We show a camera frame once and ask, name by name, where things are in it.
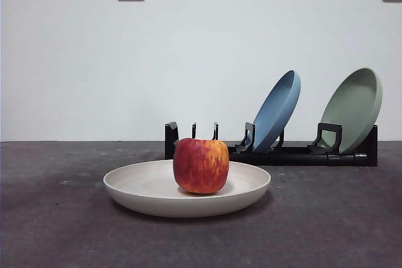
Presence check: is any red yellow apple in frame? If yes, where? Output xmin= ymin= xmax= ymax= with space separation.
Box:
xmin=173 ymin=137 xmax=230 ymax=195

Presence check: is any cream yellow plate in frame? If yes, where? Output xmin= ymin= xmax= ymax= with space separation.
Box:
xmin=102 ymin=159 xmax=271 ymax=218

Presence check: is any blue plate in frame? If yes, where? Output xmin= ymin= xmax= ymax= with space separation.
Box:
xmin=252 ymin=69 xmax=302 ymax=153

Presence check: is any black plate rack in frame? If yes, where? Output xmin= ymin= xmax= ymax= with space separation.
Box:
xmin=165 ymin=121 xmax=379 ymax=168

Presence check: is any green plate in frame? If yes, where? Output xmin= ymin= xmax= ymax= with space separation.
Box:
xmin=320 ymin=67 xmax=383 ymax=154

